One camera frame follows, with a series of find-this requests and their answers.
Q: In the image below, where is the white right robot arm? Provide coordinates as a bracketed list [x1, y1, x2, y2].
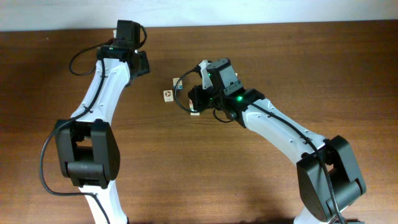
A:
[188, 58, 366, 223]

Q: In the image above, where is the pretzel picture wooden block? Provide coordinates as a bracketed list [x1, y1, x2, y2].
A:
[173, 78, 183, 90]

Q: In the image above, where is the soccer ball wooden block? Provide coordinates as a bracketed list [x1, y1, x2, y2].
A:
[163, 90, 174, 102]

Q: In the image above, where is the white back board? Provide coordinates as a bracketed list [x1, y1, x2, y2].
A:
[1, 0, 397, 31]

